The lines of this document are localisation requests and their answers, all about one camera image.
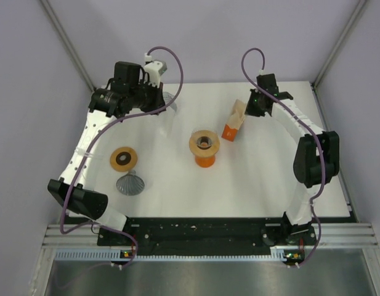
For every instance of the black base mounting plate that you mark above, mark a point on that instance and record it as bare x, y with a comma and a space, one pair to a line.
208, 236

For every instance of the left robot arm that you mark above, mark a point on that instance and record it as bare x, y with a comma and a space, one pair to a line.
132, 86

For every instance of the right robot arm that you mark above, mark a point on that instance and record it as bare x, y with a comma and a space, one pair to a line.
315, 163

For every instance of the grey ribbed dripper cone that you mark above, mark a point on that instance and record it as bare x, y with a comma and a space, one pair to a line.
130, 184

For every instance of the grey slotted cable duct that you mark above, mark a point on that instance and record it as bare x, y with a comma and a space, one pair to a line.
121, 256

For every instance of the grey glass pitcher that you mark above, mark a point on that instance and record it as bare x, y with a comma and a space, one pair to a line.
168, 99

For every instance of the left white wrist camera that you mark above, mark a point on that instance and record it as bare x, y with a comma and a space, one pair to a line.
154, 69

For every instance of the corner aluminium post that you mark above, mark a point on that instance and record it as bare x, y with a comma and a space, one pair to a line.
341, 41
66, 42

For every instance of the left corner aluminium post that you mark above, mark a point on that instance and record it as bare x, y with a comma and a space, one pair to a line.
66, 42

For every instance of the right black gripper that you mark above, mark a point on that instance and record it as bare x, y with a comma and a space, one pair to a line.
249, 109

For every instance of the orange coffee filter box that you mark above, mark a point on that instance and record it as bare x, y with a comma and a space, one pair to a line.
234, 121

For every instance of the aluminium frame rail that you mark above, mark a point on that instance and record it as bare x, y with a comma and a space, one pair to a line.
333, 236

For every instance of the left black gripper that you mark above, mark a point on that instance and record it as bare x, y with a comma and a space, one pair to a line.
158, 101

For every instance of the right corner aluminium post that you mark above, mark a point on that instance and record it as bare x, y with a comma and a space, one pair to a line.
341, 41

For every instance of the orange glass carafe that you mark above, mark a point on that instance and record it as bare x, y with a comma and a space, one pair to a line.
205, 162

